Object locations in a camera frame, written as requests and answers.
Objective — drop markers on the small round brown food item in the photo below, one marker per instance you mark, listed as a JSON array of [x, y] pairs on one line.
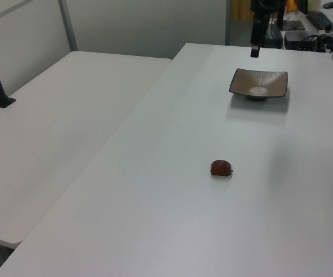
[[220, 168]]

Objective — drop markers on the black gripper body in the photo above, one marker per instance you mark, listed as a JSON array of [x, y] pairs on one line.
[[264, 8]]

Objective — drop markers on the black monitor stand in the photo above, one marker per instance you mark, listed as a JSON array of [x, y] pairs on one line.
[[291, 25]]

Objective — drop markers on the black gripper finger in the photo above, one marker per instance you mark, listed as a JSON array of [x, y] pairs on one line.
[[255, 34]]

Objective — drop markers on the square brown ceramic plate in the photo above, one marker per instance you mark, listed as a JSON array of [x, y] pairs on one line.
[[258, 82]]

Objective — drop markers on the emergency stop button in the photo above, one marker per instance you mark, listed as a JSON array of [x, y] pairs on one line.
[[327, 29]]

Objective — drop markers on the black keyboard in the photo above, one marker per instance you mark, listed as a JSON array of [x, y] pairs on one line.
[[319, 19]]

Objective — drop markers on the black computer mouse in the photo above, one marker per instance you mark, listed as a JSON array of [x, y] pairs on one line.
[[329, 4]]

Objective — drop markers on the grey partition post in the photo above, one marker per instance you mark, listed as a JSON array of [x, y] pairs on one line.
[[68, 26], [228, 23]]

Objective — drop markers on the black electronics box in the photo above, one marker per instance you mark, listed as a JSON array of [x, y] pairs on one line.
[[299, 40]]

